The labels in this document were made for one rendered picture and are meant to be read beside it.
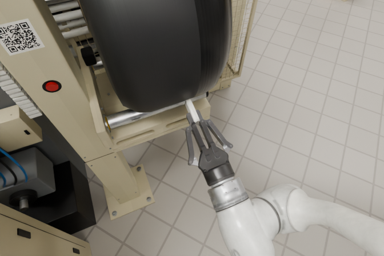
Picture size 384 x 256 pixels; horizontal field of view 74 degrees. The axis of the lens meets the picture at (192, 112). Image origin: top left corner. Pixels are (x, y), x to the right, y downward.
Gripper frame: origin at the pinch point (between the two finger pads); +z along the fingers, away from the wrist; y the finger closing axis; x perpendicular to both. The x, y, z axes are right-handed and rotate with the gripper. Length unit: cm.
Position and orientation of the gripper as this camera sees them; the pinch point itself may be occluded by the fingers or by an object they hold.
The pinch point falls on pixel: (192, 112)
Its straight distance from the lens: 70.7
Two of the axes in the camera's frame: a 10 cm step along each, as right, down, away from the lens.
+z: -3.8, -8.7, 3.0
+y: -9.2, 3.2, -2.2
